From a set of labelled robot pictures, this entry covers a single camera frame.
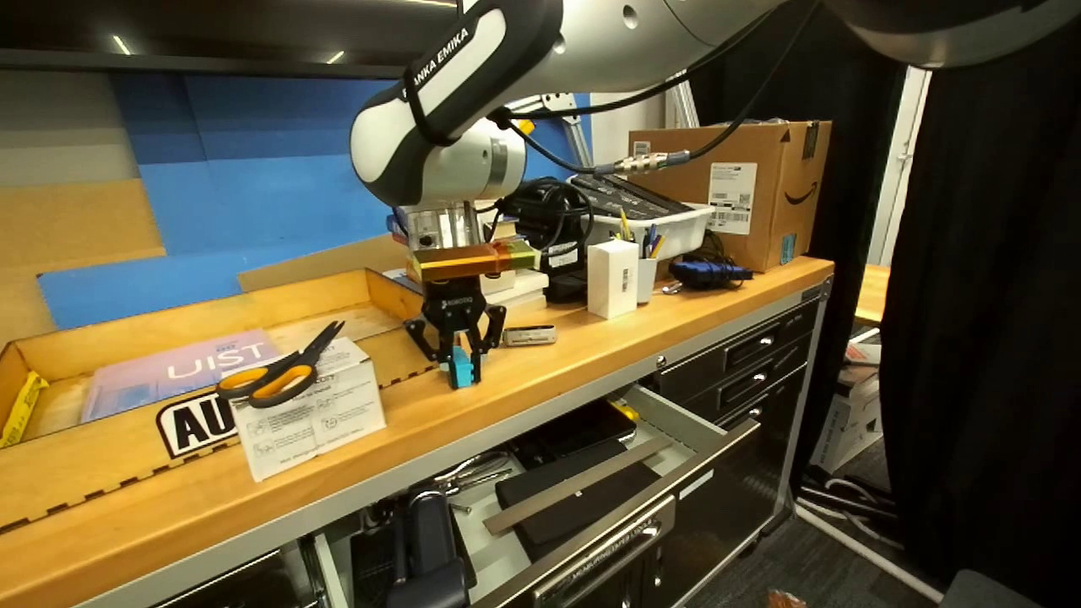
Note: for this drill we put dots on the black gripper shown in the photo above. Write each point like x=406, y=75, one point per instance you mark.
x=452, y=306

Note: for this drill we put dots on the stack of books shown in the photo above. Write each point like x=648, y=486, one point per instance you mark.
x=510, y=291

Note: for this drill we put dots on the grey metal drawer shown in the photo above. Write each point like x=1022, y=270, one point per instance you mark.
x=586, y=552

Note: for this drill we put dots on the blue building block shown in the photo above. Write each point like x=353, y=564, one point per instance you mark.
x=464, y=369

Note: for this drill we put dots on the black drawer cabinet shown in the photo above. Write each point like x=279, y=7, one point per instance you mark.
x=745, y=359

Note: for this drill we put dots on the black curtain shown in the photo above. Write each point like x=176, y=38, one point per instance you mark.
x=989, y=338

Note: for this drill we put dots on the purple booklet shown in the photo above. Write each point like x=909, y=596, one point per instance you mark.
x=169, y=372

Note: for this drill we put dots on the white rectangular box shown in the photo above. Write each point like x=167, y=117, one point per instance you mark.
x=611, y=280

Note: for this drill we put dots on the brown cardboard box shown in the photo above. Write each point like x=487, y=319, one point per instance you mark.
x=755, y=189

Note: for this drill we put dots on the small silver stick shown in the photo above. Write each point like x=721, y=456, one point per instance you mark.
x=527, y=334

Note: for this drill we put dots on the white plastic bin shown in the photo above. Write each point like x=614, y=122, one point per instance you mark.
x=675, y=230

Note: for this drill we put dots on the black desk device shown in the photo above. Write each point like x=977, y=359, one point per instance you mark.
x=540, y=212

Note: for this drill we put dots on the wooden tray box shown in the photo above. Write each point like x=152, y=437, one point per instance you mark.
x=101, y=459

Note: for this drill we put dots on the blue pouch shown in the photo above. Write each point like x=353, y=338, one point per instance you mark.
x=710, y=270

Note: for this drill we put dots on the white pen cup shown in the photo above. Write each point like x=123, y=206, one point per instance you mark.
x=645, y=280

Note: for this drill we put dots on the grey metal bar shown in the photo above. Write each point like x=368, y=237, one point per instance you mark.
x=576, y=486

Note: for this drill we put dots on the black tool in drawer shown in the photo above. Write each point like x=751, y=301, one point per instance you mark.
x=426, y=552

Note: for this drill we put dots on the white floor container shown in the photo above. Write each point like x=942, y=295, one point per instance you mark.
x=846, y=424

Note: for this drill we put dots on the yellow flat item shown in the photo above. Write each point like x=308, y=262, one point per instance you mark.
x=21, y=405

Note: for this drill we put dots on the white warning label sheet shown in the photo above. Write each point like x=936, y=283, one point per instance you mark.
x=315, y=434

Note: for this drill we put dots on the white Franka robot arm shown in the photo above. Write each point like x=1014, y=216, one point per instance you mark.
x=451, y=156

